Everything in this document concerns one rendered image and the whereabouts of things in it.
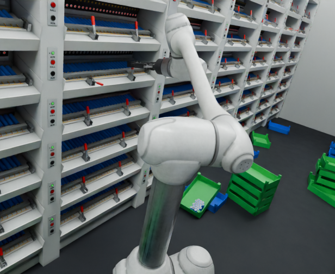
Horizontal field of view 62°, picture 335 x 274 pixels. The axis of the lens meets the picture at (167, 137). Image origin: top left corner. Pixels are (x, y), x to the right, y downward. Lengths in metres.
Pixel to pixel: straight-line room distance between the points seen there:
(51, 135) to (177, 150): 0.70
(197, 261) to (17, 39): 1.00
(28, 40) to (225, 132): 0.74
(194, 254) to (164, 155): 0.55
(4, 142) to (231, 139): 0.85
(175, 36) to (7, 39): 0.58
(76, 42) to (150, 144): 0.65
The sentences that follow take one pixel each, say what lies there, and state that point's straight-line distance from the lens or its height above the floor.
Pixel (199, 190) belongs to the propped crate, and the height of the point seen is 0.09.
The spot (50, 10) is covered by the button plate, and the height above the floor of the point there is 1.23.
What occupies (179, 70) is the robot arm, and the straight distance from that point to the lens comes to 1.25.
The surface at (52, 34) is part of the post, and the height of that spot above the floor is 1.15.
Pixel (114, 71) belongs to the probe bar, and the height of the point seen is 0.98.
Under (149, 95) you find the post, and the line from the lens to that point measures 1.68.
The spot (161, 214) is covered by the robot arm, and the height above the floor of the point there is 0.75.
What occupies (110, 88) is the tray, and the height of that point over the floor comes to 0.92.
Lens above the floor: 1.30
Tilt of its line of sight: 24 degrees down
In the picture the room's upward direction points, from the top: 11 degrees clockwise
